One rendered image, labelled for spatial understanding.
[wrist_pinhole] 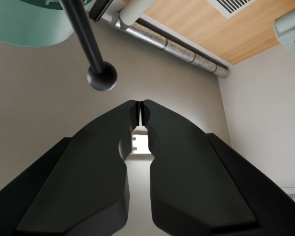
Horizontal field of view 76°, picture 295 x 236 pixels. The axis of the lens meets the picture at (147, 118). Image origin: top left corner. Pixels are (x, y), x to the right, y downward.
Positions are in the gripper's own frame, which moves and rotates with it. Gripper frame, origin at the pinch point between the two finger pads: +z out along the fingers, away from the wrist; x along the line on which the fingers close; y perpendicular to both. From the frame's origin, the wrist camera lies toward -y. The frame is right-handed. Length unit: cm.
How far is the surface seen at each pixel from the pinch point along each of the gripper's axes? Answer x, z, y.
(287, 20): 129, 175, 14
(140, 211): -6, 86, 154
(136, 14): -5, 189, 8
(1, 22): -15.2, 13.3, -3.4
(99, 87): -4.7, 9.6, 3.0
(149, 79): 6, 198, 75
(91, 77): -5.5, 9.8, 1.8
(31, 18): -11.7, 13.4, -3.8
